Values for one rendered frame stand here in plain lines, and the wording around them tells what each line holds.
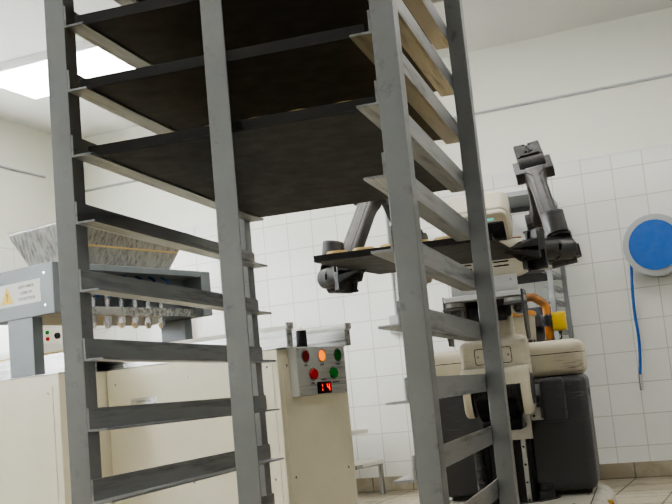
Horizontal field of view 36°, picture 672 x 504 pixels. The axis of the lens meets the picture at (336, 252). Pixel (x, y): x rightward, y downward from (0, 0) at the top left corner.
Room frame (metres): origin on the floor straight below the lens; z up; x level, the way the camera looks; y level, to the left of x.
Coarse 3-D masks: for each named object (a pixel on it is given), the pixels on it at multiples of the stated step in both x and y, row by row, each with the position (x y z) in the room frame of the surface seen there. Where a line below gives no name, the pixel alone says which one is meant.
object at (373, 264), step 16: (448, 240) 2.18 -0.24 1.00; (496, 240) 2.21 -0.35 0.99; (320, 256) 2.25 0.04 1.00; (336, 256) 2.24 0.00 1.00; (352, 256) 2.23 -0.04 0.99; (368, 256) 2.25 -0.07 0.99; (448, 256) 2.46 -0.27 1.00; (464, 256) 2.51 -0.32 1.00; (496, 256) 2.62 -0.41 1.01; (512, 256) 2.67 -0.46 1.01; (368, 272) 2.72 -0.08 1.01; (384, 272) 2.78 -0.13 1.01
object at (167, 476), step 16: (176, 464) 1.55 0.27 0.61; (192, 464) 1.61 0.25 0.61; (208, 464) 1.66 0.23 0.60; (224, 464) 1.72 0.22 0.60; (96, 480) 1.33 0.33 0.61; (112, 480) 1.37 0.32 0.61; (128, 480) 1.41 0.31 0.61; (144, 480) 1.45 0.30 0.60; (160, 480) 1.50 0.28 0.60; (176, 480) 1.55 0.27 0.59; (192, 480) 1.54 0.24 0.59; (96, 496) 1.33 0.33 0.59; (112, 496) 1.37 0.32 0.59; (128, 496) 1.36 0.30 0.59
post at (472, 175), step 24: (456, 0) 1.78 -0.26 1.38; (456, 24) 1.78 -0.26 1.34; (456, 48) 1.79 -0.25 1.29; (456, 72) 1.79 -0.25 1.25; (456, 96) 1.79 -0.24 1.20; (480, 168) 1.80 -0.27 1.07; (480, 192) 1.78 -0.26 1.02; (480, 216) 1.78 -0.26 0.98; (480, 240) 1.78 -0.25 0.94; (480, 264) 1.79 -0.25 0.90; (480, 288) 1.79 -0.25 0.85; (480, 312) 1.79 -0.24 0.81; (504, 384) 1.79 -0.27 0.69; (504, 408) 1.78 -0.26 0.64; (504, 432) 1.78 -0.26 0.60; (504, 456) 1.79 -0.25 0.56; (504, 480) 1.79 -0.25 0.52
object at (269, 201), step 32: (192, 128) 1.30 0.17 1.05; (256, 128) 1.27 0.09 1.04; (288, 128) 1.29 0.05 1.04; (320, 128) 1.30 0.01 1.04; (352, 128) 1.32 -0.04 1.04; (128, 160) 1.38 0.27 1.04; (160, 160) 1.39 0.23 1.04; (192, 160) 1.41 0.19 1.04; (256, 160) 1.45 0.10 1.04; (288, 160) 1.47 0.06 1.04; (320, 160) 1.49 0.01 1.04; (352, 160) 1.51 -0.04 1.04; (256, 192) 1.68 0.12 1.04; (288, 192) 1.70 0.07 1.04; (320, 192) 1.73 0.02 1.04; (352, 192) 1.75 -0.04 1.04
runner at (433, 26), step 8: (408, 0) 1.57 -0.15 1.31; (416, 0) 1.57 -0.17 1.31; (424, 0) 1.60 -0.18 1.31; (408, 8) 1.61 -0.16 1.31; (416, 8) 1.61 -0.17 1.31; (424, 8) 1.61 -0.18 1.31; (432, 8) 1.66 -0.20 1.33; (416, 16) 1.64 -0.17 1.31; (424, 16) 1.65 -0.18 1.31; (432, 16) 1.66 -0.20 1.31; (424, 24) 1.69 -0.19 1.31; (432, 24) 1.69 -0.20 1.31; (440, 24) 1.73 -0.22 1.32; (424, 32) 1.73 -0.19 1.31; (432, 32) 1.73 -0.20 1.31; (440, 32) 1.73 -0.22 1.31; (432, 40) 1.77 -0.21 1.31; (440, 40) 1.78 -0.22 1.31; (440, 48) 1.82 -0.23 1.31
